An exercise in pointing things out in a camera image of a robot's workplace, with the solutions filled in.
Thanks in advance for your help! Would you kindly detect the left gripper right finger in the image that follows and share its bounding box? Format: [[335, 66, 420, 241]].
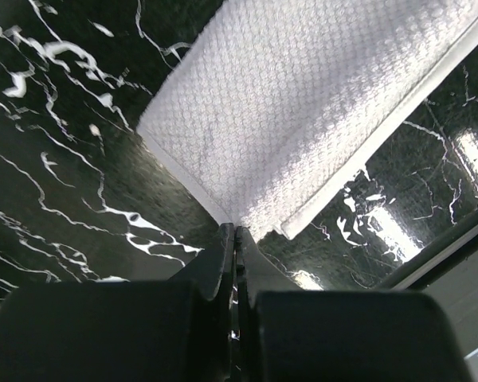
[[235, 227, 472, 381]]

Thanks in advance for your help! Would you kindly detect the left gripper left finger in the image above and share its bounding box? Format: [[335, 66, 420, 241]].
[[0, 224, 235, 381]]

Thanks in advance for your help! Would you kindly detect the light grey towel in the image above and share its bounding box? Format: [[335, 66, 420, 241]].
[[138, 1, 478, 240]]

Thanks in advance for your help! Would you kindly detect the black marble pattern mat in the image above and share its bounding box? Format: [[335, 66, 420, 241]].
[[0, 1, 478, 301]]

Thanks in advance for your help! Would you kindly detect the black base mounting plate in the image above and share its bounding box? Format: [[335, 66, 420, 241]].
[[378, 215, 478, 358]]

